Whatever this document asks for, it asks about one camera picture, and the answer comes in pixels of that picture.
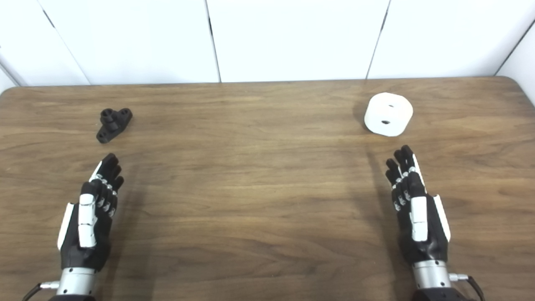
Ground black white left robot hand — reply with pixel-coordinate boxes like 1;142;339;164
57;153;125;272

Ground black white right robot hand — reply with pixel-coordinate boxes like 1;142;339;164
385;145;451;266

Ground black plastic holder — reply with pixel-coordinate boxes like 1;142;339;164
96;108;133;144

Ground round white plastic piece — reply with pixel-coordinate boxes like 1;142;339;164
364;92;414;137

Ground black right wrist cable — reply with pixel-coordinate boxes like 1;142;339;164
449;273;485;301

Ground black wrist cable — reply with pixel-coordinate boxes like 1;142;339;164
449;273;485;301
22;281;60;301

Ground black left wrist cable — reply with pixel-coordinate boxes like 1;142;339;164
22;281;60;301

